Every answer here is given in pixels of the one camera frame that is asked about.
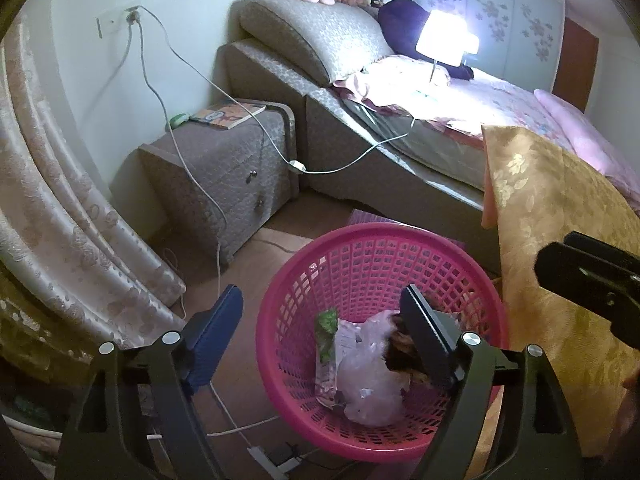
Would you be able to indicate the operator hand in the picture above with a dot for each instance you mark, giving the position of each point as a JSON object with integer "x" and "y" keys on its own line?
{"x": 631, "y": 383}

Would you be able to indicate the pink folded quilt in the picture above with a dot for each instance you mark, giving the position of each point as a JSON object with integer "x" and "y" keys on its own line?
{"x": 589, "y": 145}

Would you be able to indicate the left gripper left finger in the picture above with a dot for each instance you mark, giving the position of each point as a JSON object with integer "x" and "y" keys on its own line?
{"x": 206, "y": 338}

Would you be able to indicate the golden yellow bedspread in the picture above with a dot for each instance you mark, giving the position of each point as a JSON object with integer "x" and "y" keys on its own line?
{"x": 537, "y": 193}

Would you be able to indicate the magazine on nightstand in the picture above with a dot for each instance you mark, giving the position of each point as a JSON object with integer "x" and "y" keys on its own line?
{"x": 227, "y": 116}

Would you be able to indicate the grey padded headboard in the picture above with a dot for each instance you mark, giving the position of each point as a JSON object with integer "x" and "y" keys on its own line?
{"x": 328, "y": 43}

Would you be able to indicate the white wall socket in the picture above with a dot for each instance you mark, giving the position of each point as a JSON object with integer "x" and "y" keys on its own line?
{"x": 112, "y": 21}

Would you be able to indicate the grey bed frame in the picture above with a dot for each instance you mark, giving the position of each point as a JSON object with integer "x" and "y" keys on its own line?
{"x": 345, "y": 160}

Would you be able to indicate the pink floral bed sheet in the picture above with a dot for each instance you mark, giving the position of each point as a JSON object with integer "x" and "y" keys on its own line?
{"x": 398, "y": 85}

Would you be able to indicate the clear bubble plastic bag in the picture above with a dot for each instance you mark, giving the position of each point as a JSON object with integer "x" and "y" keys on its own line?
{"x": 371, "y": 394}

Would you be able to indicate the dark dried leaves trash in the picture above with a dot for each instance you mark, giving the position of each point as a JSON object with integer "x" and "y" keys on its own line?
{"x": 401, "y": 354}

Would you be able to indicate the green snack wrapper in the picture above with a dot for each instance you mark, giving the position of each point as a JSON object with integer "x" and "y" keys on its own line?
{"x": 325, "y": 330}

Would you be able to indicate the floral sliding wardrobe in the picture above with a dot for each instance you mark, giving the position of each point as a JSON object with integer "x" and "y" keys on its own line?
{"x": 520, "y": 40}

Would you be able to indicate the dark purple plush pillow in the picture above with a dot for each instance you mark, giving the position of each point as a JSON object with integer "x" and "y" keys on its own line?
{"x": 401, "y": 22}

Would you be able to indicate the small green object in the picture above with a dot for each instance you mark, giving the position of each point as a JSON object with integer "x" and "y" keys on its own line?
{"x": 178, "y": 120}

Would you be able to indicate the white power strip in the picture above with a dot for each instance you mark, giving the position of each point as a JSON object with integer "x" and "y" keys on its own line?
{"x": 281, "y": 462}

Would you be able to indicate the lit table lamp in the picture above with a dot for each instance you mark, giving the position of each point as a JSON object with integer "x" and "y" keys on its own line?
{"x": 446, "y": 38}

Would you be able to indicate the grey upholstered nightstand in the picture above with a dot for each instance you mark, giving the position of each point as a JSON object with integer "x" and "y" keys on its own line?
{"x": 219, "y": 187}

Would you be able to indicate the pink plastic laundry basket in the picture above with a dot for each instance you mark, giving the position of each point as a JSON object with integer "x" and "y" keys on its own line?
{"x": 358, "y": 271}

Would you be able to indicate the brown wooden door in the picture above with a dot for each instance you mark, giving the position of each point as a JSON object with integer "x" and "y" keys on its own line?
{"x": 577, "y": 65}

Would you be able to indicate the beige patterned curtain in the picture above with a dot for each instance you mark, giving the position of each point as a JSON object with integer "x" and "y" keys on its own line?
{"x": 95, "y": 277}

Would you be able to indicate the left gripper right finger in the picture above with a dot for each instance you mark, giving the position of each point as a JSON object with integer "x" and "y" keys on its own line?
{"x": 435, "y": 335}

